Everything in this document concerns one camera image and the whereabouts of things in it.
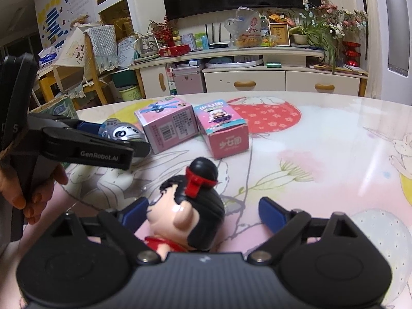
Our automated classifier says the clear plastic bag of food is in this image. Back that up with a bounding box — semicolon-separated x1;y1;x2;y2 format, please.
223;6;263;50

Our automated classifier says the white lace cloth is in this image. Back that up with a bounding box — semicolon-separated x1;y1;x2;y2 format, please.
84;24;118;73

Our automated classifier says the pink box with girl print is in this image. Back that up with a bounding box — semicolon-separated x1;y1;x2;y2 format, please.
192;99;250;160

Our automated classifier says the artificial flower bunch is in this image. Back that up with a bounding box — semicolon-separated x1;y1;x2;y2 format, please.
302;0;370;40

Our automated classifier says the white oval tray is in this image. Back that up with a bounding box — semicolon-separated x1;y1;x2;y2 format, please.
202;57;265;70

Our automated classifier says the black-haired doll figure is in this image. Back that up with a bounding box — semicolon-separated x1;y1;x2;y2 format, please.
142;157;226;262

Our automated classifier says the yellow wooden chair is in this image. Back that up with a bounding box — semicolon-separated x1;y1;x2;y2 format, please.
38;25;117;107

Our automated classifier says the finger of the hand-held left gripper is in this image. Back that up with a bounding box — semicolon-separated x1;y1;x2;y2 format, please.
29;113;109;140
43;127;151;170

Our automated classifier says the pink box with blue figure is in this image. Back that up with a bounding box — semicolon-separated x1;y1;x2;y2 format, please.
134;96;199;155

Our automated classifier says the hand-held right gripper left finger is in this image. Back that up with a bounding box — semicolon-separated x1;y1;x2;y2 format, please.
59;197;161;267

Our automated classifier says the framed certificate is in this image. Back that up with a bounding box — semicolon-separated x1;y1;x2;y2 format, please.
268;22;291;47

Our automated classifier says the white air conditioner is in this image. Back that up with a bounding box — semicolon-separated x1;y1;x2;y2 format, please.
363;0;412;104

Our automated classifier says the printed paper bag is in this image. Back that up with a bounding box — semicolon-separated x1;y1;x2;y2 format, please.
56;27;88;69

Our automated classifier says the green potted plant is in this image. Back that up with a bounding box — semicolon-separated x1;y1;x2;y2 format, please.
287;22;342;72

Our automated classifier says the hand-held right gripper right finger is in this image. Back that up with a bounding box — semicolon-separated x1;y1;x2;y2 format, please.
247;197;358;265

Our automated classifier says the cream cabinet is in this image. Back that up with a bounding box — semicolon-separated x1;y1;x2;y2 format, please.
128;46;370;101

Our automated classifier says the red berry branch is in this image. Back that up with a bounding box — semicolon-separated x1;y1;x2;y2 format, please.
147;15;176;45

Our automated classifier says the pink storage box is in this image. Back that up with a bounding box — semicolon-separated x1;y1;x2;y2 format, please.
171;67;207;96

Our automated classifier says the panda figure toy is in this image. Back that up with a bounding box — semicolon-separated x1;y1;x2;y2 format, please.
97;118;149;144

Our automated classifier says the white router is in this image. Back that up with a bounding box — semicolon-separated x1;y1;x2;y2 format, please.
205;22;231;50

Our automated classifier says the wall poster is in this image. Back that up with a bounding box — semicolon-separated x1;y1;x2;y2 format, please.
35;0;98;53

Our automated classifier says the red lantern ornament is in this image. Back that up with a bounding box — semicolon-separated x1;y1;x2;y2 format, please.
342;40;362;69

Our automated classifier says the green cardboard milk carton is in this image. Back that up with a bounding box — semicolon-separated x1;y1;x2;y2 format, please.
30;93;79;120

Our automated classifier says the green bucket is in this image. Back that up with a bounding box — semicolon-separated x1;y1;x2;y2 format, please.
110;68;144;104

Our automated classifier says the person's left hand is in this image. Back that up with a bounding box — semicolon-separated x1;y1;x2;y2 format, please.
0;164;69;226

